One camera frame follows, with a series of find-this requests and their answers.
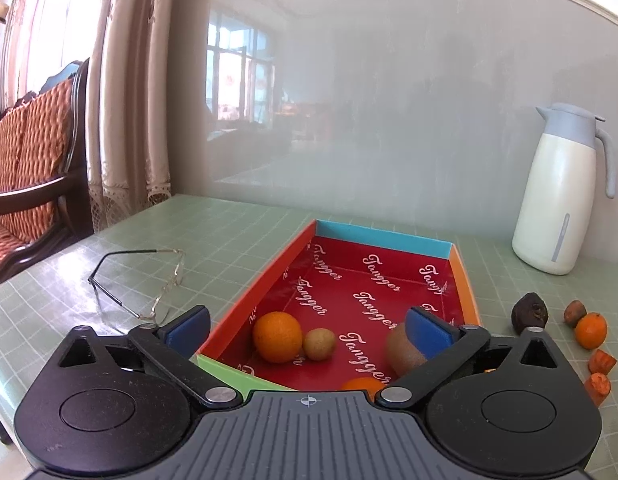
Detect metal-framed eyeglasses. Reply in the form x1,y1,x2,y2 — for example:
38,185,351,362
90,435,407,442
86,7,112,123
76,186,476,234
88,247,186,322

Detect green checked tablecloth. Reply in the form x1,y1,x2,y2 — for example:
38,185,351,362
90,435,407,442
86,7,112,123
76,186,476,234
0,194,618,480

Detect orange patterned seat cushion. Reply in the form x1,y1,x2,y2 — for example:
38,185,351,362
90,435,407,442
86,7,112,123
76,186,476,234
0,217,57,273

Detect small brown round fruit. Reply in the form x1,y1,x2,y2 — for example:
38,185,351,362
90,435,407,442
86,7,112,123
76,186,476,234
563,300,588,328

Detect orange patterned back cushion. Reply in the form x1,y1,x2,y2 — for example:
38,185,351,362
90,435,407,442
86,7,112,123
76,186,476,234
0,80,74,196

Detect colourful cardboard box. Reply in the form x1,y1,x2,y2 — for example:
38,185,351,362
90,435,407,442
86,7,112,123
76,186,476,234
191,219,482,393

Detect small orange with green stem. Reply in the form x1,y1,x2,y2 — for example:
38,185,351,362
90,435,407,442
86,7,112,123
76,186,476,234
574,312,608,350

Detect brown kiwi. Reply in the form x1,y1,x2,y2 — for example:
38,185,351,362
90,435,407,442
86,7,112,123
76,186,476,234
386,325,430,377

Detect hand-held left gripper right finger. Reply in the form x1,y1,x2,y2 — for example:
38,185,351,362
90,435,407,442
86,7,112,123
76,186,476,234
375,306,565,410

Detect dark wooden chair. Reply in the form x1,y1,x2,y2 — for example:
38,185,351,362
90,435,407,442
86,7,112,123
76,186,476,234
0,57,94,291

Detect white thermos jug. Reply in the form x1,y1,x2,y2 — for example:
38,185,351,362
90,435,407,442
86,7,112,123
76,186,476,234
512,103,616,276

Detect orange mandarin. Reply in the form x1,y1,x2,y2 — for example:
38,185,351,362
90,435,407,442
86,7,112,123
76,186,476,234
341,376,387,401
253,311,303,364

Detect beige lace curtain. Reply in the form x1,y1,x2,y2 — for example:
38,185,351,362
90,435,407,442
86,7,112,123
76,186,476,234
86,0,177,233

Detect tan longan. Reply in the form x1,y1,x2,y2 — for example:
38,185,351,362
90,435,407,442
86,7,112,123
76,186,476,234
303,328,336,361

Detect orange carrot piece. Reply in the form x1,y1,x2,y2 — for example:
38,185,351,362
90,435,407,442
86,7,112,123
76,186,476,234
584,373,612,407
588,350,617,375

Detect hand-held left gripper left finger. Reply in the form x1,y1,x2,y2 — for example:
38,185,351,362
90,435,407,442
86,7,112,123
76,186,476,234
53,304,244,410

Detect sheer white curtain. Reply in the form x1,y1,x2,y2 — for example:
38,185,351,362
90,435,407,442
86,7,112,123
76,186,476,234
0,0,120,111

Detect dark wrinkled passion fruit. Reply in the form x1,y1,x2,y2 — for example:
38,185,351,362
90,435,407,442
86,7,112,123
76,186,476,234
511,293,548,335

